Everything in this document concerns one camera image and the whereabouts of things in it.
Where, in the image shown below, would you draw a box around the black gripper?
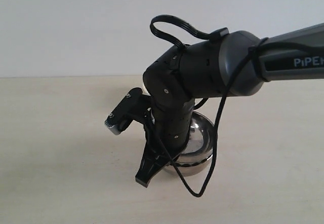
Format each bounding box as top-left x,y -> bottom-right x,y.
135,102 -> 194,188

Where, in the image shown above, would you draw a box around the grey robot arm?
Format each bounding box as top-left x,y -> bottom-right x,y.
135,24 -> 323,186

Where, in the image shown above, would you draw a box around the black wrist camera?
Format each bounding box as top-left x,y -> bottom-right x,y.
104,87 -> 151,135

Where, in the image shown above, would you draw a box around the black ribbon cable loop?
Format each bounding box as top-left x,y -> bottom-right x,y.
150,15 -> 228,52

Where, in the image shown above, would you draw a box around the cream ceramic bowl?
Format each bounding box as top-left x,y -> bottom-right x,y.
142,83 -> 150,95

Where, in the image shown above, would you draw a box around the smooth stainless steel bowl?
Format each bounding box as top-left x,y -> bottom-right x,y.
175,111 -> 216,177

